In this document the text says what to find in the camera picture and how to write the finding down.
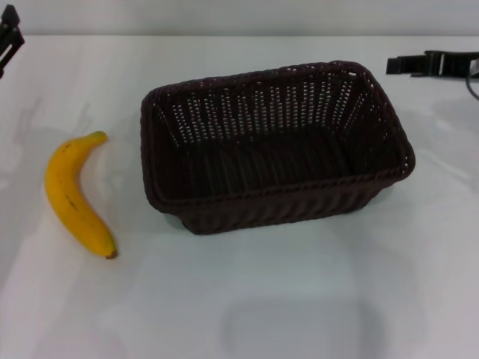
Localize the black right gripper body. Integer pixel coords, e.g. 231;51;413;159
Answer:
410;49;479;79

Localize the yellow banana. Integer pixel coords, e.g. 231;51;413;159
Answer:
44;130;120;260

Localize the dark brown woven basket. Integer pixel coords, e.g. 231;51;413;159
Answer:
139;59;417;236

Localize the grey right gripper cable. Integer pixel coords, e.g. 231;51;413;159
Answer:
463;76;479;99

